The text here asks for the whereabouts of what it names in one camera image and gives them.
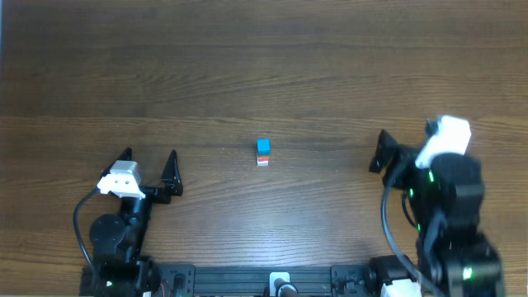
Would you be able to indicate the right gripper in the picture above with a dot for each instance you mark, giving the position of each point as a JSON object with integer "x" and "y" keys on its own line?
{"x": 402, "y": 169}

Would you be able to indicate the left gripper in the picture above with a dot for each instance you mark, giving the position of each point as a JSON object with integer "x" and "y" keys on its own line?
{"x": 156, "y": 194}

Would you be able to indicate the green cube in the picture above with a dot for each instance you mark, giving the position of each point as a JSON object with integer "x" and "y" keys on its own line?
{"x": 264, "y": 154}

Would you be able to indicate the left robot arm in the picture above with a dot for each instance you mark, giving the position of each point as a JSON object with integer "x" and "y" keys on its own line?
{"x": 109, "y": 237}

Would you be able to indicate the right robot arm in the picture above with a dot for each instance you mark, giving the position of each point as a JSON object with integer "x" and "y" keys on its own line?
{"x": 453, "y": 214}

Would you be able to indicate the white cube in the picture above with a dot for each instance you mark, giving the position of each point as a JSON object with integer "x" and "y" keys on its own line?
{"x": 262, "y": 163}

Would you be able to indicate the blue cube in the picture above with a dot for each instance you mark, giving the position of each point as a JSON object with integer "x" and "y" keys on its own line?
{"x": 263, "y": 145}

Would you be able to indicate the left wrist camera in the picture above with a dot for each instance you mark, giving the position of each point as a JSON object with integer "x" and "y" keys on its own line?
{"x": 121, "y": 179}

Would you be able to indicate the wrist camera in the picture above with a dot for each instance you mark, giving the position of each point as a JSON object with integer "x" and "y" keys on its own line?
{"x": 121, "y": 179}
{"x": 445, "y": 138}

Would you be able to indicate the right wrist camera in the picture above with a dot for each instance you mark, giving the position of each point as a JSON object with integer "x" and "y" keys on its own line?
{"x": 445, "y": 138}

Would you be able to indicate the mounting rail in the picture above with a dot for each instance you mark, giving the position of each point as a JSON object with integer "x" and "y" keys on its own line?
{"x": 239, "y": 280}

